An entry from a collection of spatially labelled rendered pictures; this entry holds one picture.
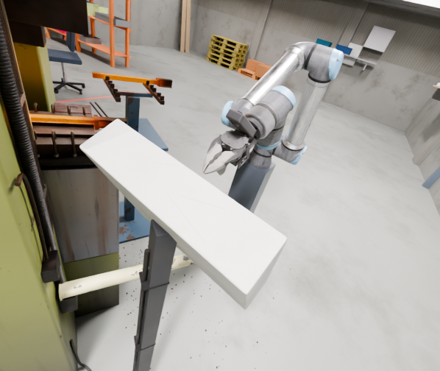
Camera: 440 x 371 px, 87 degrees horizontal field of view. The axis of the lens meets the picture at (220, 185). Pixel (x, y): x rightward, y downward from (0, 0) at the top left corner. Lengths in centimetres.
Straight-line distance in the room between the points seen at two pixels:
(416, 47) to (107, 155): 919
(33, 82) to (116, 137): 74
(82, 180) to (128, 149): 47
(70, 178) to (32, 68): 44
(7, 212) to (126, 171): 25
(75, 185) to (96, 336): 86
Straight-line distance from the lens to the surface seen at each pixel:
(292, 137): 153
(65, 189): 87
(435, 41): 939
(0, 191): 51
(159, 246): 41
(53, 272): 70
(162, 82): 154
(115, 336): 147
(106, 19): 605
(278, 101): 73
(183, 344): 147
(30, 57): 110
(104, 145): 41
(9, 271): 67
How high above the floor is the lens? 138
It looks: 35 degrees down
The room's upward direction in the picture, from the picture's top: 17 degrees clockwise
